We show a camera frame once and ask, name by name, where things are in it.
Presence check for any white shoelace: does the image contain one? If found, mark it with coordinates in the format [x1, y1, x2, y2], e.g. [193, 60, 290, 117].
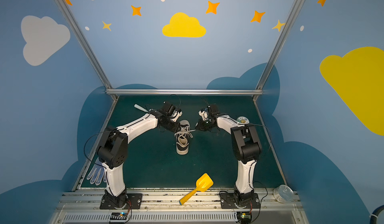
[175, 126, 195, 145]

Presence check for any black white canvas sneaker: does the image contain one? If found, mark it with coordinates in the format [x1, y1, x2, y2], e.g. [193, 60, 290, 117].
[175, 120, 193, 155]

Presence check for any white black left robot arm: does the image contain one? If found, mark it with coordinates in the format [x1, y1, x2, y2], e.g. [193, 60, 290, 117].
[95, 108, 182, 198]

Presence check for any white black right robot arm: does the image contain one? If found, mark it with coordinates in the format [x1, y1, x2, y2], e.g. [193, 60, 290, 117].
[195, 110, 263, 202]

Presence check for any light blue toy shovel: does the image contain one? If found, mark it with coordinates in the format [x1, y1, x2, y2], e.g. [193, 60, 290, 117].
[134, 104, 148, 113]

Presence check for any printed paper cup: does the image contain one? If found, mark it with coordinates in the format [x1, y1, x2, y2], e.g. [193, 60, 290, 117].
[236, 116, 250, 125]

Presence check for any yellow toy shovel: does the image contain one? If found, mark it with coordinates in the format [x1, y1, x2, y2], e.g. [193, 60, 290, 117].
[179, 173, 214, 206]

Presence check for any blue dotted work glove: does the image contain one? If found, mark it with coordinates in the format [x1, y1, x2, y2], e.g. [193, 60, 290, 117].
[87, 158, 107, 186]

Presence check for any right electronics board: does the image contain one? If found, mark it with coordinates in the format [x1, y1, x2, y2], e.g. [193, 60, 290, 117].
[236, 212, 253, 224]

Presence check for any electronics board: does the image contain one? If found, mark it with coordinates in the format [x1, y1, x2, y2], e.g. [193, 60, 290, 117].
[109, 212, 130, 224]
[236, 212, 253, 224]

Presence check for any left electronics board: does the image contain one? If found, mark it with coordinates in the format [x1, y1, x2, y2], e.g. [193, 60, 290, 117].
[109, 212, 130, 224]

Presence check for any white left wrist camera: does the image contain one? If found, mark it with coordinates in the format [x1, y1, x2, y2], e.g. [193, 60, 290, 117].
[160, 101, 183, 122]

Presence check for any aluminium back frame bar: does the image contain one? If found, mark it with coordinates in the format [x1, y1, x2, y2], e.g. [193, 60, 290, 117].
[106, 89, 263, 96]

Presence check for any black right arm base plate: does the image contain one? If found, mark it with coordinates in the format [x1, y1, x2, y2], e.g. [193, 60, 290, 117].
[219, 191, 261, 209]

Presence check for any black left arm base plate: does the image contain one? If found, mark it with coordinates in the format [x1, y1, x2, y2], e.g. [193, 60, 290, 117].
[100, 192, 143, 210]

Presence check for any aluminium left frame post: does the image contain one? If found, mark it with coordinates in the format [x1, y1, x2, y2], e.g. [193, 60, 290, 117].
[54, 0, 113, 90]

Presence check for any aluminium frame post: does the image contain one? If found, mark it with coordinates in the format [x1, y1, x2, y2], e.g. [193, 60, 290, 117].
[54, 0, 113, 90]
[253, 0, 305, 104]

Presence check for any aluminium front rail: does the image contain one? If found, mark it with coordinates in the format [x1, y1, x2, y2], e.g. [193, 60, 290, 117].
[49, 188, 309, 224]

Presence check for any aluminium right frame post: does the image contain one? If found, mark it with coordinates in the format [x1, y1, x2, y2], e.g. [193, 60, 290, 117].
[253, 0, 305, 104]

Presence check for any black corrugated hose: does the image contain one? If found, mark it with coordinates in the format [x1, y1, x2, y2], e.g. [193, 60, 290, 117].
[369, 204, 384, 224]

